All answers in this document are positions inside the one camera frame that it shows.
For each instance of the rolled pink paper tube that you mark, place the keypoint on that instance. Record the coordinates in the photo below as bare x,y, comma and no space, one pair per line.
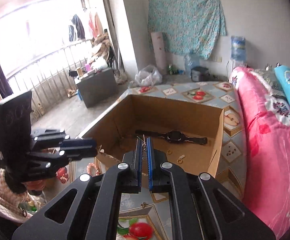
159,52

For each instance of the black wrist watch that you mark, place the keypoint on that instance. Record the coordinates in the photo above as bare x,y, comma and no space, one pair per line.
175,137

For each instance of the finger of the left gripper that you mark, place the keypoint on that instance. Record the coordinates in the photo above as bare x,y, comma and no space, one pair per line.
49,136
57,153

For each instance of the white plastic bag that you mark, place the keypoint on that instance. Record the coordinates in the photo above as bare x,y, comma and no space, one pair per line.
148,76

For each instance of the floral teal wall cloth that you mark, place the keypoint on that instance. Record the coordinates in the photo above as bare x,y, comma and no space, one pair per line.
187,26

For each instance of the dark grey cabinet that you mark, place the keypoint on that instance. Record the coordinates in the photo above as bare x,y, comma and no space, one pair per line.
97,87

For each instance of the pink floral blanket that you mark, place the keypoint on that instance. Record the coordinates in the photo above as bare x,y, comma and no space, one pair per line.
267,125

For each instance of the blue water bottle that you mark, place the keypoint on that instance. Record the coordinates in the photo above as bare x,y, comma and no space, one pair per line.
238,48

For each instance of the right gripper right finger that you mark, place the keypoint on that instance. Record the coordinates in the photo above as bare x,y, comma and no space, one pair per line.
200,207

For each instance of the brown cardboard box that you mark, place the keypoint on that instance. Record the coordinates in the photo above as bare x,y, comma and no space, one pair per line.
114,130

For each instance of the metal balcony railing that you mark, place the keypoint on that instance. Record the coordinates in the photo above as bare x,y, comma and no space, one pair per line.
48,76

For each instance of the left hand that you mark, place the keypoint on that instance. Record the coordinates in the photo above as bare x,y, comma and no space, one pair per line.
37,185

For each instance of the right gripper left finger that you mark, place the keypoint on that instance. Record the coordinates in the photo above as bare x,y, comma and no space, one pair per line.
89,207

